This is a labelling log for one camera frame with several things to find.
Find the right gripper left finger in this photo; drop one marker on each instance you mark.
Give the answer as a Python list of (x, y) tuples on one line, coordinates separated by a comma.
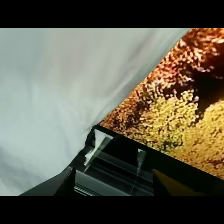
[(58, 186)]

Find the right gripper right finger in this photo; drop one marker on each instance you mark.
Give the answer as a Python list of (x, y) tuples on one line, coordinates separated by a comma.
[(170, 186)]

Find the white garment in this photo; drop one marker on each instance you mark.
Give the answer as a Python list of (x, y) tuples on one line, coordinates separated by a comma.
[(50, 100)]

